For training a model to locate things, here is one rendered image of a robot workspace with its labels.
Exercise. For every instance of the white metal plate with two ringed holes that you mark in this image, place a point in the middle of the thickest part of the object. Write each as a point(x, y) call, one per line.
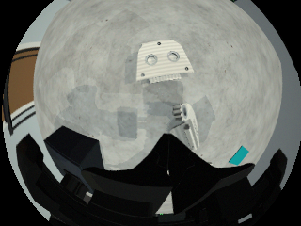
point(162, 65)

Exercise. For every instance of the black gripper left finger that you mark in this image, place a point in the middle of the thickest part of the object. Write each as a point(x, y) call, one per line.
point(147, 182)

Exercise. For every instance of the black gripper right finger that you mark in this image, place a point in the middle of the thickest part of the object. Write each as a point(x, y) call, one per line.
point(194, 179)

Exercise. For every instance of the teal flat rectangular plate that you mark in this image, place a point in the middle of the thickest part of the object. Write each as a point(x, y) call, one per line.
point(239, 156)

